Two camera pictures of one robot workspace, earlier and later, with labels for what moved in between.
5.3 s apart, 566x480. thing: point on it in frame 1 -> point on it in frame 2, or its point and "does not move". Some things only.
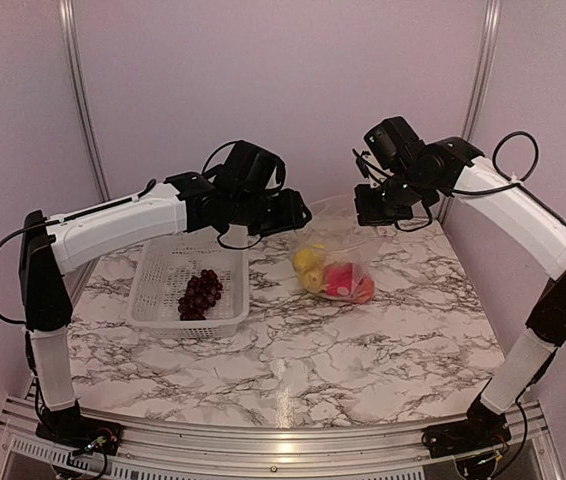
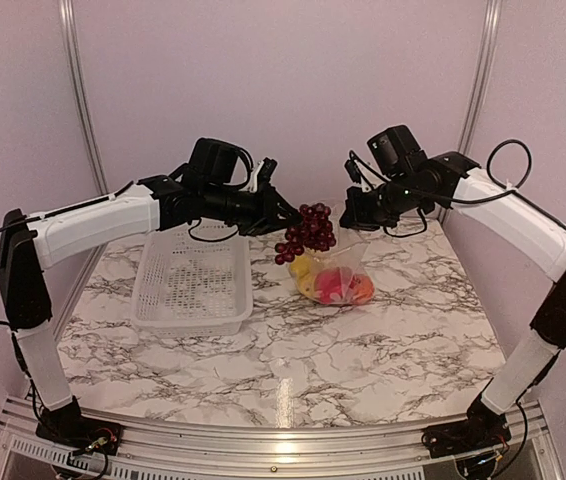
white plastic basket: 161,270 does not move
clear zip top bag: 334,251 does not move
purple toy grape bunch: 202,292 -> 314,232
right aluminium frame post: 491,27 does not move
